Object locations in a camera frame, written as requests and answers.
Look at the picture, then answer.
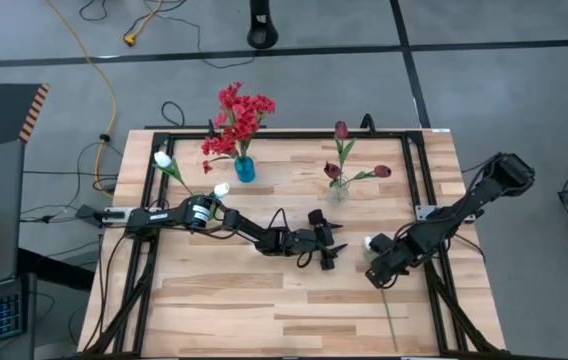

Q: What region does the blue glass vase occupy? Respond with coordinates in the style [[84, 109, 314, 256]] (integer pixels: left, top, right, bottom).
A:
[[233, 155, 257, 184]]

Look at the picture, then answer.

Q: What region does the thin yellow cable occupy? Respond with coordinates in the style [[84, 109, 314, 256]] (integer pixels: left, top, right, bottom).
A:
[[122, 0, 166, 48]]

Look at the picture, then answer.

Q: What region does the black round stand base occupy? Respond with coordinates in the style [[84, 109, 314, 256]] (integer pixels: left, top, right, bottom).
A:
[[246, 0, 280, 50]]

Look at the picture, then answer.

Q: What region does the yellow extension cable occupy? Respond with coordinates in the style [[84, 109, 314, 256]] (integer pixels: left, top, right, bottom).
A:
[[45, 0, 121, 200]]

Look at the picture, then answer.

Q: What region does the clear glass vase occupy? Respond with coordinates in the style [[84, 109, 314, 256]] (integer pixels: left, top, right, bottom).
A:
[[324, 175, 352, 209]]

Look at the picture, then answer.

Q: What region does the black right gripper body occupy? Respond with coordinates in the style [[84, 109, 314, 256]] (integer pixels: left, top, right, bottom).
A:
[[365, 231, 418, 279]]

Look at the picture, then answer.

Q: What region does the dark red artificial tulip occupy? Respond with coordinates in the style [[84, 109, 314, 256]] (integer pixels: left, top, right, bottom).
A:
[[343, 163, 394, 187], [323, 160, 344, 189], [332, 120, 358, 187]]

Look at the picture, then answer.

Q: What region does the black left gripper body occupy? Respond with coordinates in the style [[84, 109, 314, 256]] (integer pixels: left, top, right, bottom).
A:
[[283, 208, 338, 271]]

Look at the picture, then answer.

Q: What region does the black table frame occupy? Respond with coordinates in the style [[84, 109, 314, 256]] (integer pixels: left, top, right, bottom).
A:
[[77, 127, 508, 360]]

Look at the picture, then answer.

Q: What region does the blue white artificial tulip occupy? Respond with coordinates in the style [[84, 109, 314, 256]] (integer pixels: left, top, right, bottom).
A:
[[210, 181, 232, 201], [153, 150, 196, 199], [361, 235, 399, 353]]

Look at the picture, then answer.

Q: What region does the red artificial flower bunch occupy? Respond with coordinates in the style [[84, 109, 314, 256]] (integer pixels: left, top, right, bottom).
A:
[[216, 81, 253, 160], [236, 93, 278, 160], [200, 124, 245, 175]]

